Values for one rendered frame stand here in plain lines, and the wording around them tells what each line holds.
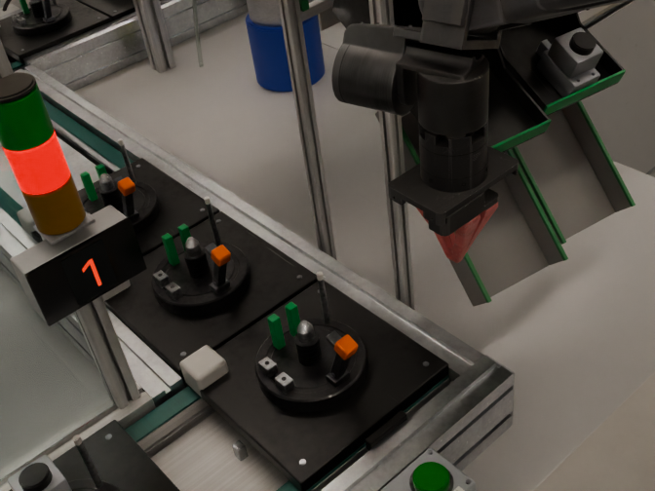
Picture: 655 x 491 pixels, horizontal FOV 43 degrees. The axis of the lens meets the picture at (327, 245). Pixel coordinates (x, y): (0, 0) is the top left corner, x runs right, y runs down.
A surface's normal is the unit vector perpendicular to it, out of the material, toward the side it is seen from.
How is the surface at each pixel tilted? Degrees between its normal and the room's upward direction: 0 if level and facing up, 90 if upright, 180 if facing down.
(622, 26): 90
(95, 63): 90
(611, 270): 0
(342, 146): 0
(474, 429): 90
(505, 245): 45
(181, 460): 0
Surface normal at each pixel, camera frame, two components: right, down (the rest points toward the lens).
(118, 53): 0.66, 0.41
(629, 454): -0.12, -0.77
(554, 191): 0.28, -0.19
